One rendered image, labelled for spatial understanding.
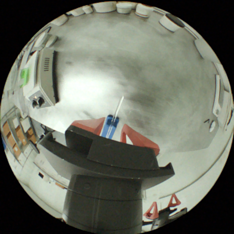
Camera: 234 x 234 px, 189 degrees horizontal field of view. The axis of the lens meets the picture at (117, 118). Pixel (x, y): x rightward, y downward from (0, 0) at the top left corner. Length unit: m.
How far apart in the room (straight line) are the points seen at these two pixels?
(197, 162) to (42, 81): 1.42
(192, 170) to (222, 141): 0.57
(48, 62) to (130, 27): 0.24
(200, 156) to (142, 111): 1.12
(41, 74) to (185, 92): 0.41
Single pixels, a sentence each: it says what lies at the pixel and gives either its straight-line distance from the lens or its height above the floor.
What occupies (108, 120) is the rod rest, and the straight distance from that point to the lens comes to 0.21.
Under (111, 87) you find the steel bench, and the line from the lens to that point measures 0.20.
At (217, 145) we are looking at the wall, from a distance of 1.15.
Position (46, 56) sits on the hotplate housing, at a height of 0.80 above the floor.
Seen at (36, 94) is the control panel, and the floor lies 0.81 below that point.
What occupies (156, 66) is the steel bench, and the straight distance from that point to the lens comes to 0.22.
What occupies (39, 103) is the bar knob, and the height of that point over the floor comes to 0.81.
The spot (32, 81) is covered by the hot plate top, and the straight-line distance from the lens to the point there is 0.24.
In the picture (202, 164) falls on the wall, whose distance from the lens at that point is 1.22.
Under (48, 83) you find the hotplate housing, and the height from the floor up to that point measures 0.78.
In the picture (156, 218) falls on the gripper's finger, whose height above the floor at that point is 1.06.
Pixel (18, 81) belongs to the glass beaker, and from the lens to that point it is 0.25.
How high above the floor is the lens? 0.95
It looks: 62 degrees down
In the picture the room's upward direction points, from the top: 175 degrees counter-clockwise
